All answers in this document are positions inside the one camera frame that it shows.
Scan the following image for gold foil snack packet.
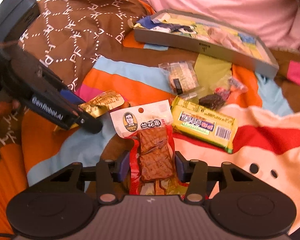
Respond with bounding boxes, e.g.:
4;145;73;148
53;90;126;132

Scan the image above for yellow snack bar packet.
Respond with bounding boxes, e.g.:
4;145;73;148
171;97;238;154

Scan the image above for dried tofu snack packet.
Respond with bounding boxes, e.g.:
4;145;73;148
110;100;188;197

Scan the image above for clear packet dark prunes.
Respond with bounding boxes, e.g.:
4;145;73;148
198;75;248;111

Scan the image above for clear round cake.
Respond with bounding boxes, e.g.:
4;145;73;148
159;61;205;100

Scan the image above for person's left hand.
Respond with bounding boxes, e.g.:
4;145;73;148
0;92;21;120

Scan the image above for brown patterned PF duvet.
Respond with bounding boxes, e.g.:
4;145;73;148
0;0;156;165

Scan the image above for colourful striped cartoon blanket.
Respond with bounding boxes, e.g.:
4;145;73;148
0;48;300;239

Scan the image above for grey cardboard tray box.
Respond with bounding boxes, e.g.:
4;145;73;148
133;9;279;79

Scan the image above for pink wrapped snack in tray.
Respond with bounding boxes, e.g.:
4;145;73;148
207;27;242;47

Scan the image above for pink bed sheet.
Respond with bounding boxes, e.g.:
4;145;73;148
143;0;300;51

